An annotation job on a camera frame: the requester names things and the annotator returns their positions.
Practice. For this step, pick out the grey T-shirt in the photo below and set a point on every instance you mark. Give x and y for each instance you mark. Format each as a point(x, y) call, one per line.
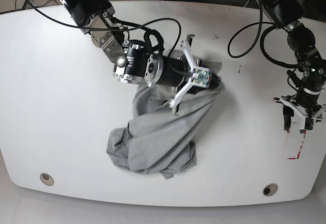
point(156, 140)

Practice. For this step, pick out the right table cable grommet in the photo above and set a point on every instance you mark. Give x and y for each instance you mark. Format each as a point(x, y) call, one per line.
point(270, 189)

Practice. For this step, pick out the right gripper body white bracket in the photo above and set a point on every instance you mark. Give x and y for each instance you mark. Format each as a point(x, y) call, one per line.
point(186, 47)

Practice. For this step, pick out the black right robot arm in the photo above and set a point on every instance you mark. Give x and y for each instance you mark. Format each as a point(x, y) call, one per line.
point(137, 51)

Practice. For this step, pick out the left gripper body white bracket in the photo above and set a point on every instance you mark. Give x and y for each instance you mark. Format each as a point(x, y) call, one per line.
point(304, 104)

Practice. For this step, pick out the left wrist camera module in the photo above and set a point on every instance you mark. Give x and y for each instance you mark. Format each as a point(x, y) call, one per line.
point(309, 123)

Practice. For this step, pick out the table cable grommet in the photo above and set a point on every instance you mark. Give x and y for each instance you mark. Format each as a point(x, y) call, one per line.
point(270, 189)
point(46, 179)

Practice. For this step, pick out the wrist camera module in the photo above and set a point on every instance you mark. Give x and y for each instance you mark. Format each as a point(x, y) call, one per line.
point(309, 123)
point(201, 77)

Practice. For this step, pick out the left table cable grommet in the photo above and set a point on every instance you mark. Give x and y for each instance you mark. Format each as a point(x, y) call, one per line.
point(46, 179)

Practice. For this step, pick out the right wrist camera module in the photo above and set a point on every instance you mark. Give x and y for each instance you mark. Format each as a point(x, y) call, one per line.
point(201, 77)

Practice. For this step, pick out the red tape rectangle marking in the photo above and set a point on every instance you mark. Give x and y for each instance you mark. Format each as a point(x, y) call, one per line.
point(294, 142)

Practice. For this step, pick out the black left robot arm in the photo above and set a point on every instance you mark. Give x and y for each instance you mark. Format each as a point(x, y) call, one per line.
point(308, 74)

